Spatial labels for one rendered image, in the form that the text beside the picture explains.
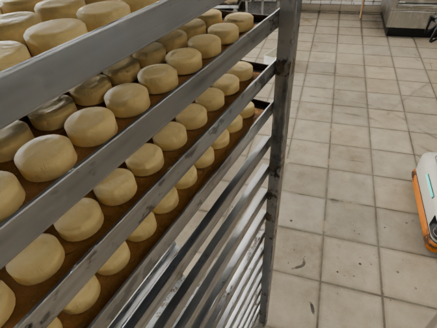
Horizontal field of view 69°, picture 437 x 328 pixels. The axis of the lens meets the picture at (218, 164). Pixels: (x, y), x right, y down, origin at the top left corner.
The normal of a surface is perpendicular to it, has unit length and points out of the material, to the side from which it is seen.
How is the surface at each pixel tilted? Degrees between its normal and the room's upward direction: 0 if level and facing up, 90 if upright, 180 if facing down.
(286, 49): 90
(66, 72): 90
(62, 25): 0
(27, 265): 0
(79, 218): 0
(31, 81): 90
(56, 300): 90
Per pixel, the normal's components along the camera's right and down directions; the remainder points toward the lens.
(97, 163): 0.87, 0.29
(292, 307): -0.06, -0.75
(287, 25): -0.49, 0.60
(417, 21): -0.26, 0.65
